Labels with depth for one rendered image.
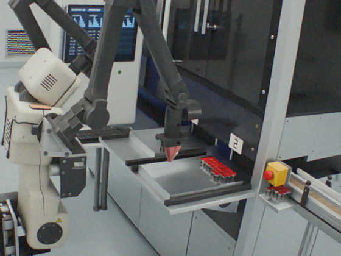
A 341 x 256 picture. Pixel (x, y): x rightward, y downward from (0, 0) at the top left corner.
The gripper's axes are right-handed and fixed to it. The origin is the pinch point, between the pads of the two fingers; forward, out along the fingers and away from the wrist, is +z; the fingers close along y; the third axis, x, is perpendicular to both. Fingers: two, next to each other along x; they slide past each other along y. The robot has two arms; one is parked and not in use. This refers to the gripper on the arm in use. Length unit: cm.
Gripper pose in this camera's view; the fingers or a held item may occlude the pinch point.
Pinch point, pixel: (169, 159)
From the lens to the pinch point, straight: 163.6
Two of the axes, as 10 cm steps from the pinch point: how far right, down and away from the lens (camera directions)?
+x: -4.9, -3.5, 8.0
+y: 8.7, -1.1, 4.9
